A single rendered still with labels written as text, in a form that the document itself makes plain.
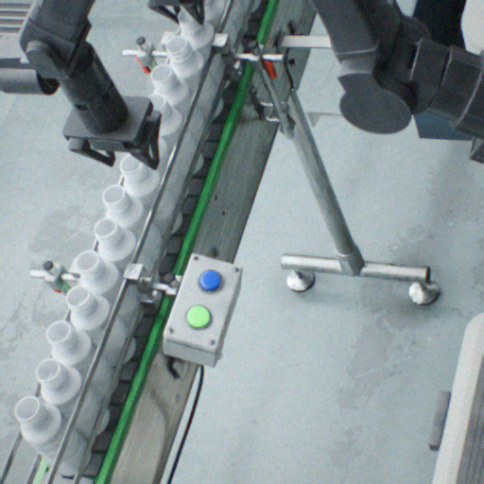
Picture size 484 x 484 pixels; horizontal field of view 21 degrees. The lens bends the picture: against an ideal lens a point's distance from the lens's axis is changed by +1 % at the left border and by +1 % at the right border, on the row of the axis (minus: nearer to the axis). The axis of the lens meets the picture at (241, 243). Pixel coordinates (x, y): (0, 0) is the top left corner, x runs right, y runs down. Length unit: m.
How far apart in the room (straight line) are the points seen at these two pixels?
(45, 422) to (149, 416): 0.24
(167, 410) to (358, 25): 0.93
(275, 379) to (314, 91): 0.88
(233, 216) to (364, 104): 0.91
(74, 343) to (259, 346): 1.31
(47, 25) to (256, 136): 0.91
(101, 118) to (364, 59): 0.38
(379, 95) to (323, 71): 2.26
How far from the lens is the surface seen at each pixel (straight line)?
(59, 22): 1.42
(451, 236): 3.16
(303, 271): 3.17
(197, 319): 1.82
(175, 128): 2.04
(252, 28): 2.31
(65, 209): 3.56
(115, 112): 1.55
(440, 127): 2.37
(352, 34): 1.30
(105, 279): 1.90
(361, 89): 1.32
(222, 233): 2.17
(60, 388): 1.82
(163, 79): 2.09
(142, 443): 1.99
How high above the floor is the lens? 2.59
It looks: 52 degrees down
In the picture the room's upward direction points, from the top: 27 degrees counter-clockwise
